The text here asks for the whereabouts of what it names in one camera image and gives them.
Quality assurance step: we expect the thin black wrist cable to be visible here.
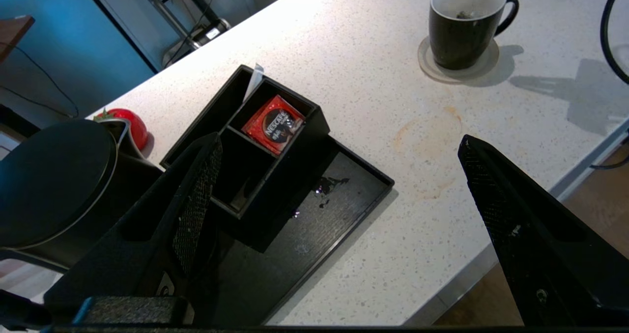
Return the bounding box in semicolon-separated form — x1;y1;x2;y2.
600;0;629;85

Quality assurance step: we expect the black electric kettle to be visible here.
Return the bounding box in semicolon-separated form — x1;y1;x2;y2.
0;118;165;271

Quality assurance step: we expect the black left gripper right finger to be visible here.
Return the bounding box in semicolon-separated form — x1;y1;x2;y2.
458;135;629;327

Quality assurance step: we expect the black rectangular serving tray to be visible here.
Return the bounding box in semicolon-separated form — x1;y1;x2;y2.
194;136;395;327

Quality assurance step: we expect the grey white refrigerator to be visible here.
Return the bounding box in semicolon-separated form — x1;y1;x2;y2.
0;0;160;127

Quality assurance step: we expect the round clear coaster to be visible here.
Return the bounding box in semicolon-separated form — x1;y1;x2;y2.
418;36;501;84

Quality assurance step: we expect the black mug white inside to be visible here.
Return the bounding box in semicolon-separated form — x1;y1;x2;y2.
429;0;520;71

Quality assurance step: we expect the red strawberry shaped ornament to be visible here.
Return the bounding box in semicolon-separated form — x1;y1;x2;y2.
93;108;149;151

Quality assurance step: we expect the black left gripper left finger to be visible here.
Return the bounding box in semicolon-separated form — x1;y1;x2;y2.
44;133;224;322

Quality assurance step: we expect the white paper sachet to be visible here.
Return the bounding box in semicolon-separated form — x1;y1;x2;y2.
243;63;265;103

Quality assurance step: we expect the black adapter cable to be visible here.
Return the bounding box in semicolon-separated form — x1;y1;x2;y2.
589;134;629;170

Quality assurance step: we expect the brown wooden desk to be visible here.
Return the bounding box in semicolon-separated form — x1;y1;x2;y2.
0;15;36;63

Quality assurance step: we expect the red instant coffee sachet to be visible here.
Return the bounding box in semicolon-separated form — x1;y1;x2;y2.
241;95;306;156

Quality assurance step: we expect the black compartment organizer box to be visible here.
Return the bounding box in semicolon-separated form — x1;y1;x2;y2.
160;64;330;253

